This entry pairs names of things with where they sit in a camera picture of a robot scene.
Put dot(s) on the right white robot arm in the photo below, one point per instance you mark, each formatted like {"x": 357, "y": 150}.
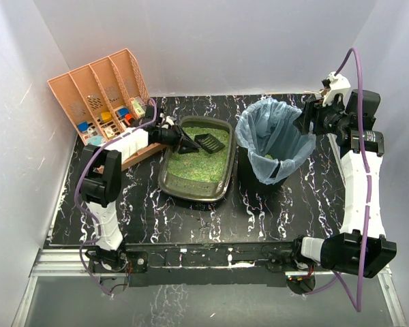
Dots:
{"x": 361, "y": 247}

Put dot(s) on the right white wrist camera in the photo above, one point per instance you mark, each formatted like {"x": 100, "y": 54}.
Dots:
{"x": 334, "y": 84}

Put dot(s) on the green white eraser pack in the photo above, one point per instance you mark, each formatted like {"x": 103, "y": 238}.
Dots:
{"x": 138, "y": 107}

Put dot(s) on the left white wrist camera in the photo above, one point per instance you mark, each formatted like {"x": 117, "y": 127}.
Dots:
{"x": 167, "y": 122}

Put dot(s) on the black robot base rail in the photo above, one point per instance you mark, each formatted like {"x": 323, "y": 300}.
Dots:
{"x": 264, "y": 263}

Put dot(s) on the peach plastic file organizer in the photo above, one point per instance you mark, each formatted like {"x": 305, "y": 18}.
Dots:
{"x": 107, "y": 84}

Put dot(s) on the light blue correction tape pack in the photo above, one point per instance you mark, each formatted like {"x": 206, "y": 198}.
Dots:
{"x": 96, "y": 140}

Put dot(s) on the dark green litter box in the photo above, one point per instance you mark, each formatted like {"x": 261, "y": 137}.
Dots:
{"x": 199, "y": 177}

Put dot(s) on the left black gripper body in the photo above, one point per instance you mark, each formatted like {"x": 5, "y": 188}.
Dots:
{"x": 178, "y": 138}

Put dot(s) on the yellow pencil sharpener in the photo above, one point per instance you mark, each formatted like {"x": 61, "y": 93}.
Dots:
{"x": 105, "y": 117}

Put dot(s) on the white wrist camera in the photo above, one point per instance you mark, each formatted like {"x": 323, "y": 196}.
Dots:
{"x": 334, "y": 84}
{"x": 167, "y": 122}

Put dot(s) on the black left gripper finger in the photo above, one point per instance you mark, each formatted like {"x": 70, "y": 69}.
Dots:
{"x": 185, "y": 149}
{"x": 185, "y": 141}

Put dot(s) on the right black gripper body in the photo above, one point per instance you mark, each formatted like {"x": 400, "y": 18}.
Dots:
{"x": 311, "y": 116}

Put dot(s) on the black slotted litter scoop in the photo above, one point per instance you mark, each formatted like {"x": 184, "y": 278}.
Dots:
{"x": 209, "y": 143}

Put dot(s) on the black trash bin blue bag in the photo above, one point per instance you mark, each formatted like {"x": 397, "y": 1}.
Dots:
{"x": 266, "y": 127}

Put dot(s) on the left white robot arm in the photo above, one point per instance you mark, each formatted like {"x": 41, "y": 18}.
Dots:
{"x": 99, "y": 184}

